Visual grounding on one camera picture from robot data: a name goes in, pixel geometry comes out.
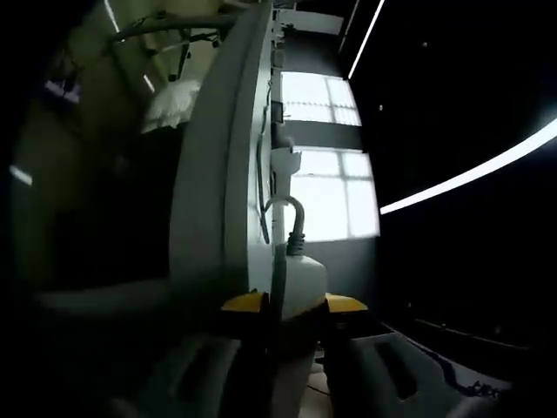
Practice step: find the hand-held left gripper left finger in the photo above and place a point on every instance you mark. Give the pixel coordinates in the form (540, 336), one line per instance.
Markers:
(183, 383)

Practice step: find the white printer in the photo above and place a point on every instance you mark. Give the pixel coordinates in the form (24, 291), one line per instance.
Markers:
(285, 161)

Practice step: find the narrow bright window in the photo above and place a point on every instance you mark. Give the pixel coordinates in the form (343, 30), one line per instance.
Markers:
(304, 91)

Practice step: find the ceiling light strip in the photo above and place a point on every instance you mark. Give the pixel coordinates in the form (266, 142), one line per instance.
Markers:
(393, 206)
(367, 39)

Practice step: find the large bright window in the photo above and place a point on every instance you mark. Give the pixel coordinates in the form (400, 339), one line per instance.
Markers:
(330, 209)

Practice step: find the white power strip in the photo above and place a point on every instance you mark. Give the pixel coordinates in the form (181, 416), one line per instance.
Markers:
(304, 283)

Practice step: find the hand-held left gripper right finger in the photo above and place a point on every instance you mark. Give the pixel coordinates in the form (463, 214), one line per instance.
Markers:
(391, 379)

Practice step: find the white crumpled cloth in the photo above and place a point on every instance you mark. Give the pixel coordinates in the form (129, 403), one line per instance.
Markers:
(174, 104)

